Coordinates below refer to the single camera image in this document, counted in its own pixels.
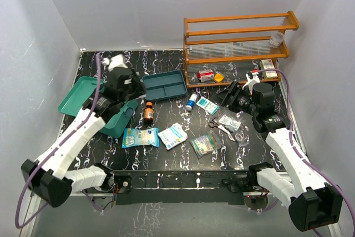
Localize white blue gauze packet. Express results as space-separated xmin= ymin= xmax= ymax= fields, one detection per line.
xmin=158 ymin=123 xmax=187 ymax=150

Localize clear plastic cup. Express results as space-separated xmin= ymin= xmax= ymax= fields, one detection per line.
xmin=269 ymin=31 xmax=285 ymax=48

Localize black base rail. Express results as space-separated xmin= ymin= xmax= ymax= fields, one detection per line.
xmin=83 ymin=169 xmax=281 ymax=206

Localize green box lid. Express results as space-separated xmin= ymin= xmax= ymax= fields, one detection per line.
xmin=57 ymin=76 xmax=97 ymax=117

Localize white green medicine box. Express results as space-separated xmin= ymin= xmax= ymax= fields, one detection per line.
xmin=260 ymin=59 xmax=278 ymax=80

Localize black handled scissors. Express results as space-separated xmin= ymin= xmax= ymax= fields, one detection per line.
xmin=208 ymin=117 xmax=236 ymax=142

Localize dark teal divider tray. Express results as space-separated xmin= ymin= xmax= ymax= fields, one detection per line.
xmin=142 ymin=70 xmax=187 ymax=102

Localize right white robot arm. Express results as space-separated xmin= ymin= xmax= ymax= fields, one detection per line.
xmin=215 ymin=82 xmax=343 ymax=231

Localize red white medicine box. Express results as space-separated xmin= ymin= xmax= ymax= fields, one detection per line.
xmin=197 ymin=69 xmax=214 ymax=83

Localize blue cotton swab bag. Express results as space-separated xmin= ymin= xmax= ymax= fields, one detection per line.
xmin=122 ymin=128 xmax=160 ymax=149

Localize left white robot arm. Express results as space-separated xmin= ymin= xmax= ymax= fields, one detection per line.
xmin=21 ymin=67 xmax=145 ymax=208

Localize yellow orange small object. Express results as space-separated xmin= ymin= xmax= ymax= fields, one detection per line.
xmin=214 ymin=72 xmax=225 ymax=83

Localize clear plastic packet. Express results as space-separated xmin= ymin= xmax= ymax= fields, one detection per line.
xmin=217 ymin=112 xmax=245 ymax=133

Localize brown medicine bottle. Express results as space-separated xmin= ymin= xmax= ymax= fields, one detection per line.
xmin=144 ymin=102 xmax=154 ymax=123

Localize orange wooden shelf rack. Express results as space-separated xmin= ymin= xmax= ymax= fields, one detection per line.
xmin=183 ymin=11 xmax=300 ymax=88

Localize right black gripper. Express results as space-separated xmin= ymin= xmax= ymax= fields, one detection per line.
xmin=211 ymin=81 xmax=259 ymax=117

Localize white blue pill bottle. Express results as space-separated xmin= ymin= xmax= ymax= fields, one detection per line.
xmin=185 ymin=93 xmax=198 ymax=111

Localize clear bag of bandages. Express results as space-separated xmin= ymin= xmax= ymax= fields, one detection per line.
xmin=189 ymin=130 xmax=222 ymax=159

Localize teal white medicine sachet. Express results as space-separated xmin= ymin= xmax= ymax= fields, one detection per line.
xmin=196 ymin=97 xmax=219 ymax=115

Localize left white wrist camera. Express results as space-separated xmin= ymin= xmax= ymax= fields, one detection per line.
xmin=101 ymin=54 xmax=128 ymax=72

